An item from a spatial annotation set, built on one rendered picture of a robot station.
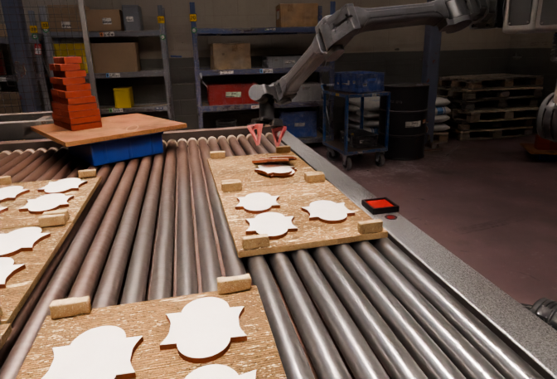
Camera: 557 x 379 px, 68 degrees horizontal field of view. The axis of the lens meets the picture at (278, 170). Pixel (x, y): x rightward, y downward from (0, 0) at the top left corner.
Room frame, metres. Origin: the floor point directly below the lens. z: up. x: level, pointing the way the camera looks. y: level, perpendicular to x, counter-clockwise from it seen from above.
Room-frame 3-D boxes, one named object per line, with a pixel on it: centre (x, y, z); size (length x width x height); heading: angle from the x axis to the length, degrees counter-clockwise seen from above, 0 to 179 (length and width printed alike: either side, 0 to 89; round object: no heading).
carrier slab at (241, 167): (1.44, 0.06, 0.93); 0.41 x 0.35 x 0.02; 14
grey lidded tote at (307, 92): (5.85, -0.36, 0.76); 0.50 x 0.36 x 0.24; 106
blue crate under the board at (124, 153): (1.78, 0.71, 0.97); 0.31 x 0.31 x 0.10; 42
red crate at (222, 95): (5.70, 0.60, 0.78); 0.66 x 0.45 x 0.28; 100
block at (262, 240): (0.82, 0.05, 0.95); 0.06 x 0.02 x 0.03; 103
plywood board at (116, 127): (1.83, 0.75, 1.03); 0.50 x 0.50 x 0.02; 42
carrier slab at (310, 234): (1.04, -0.03, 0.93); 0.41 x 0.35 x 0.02; 13
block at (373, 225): (0.88, -0.21, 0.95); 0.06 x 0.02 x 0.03; 103
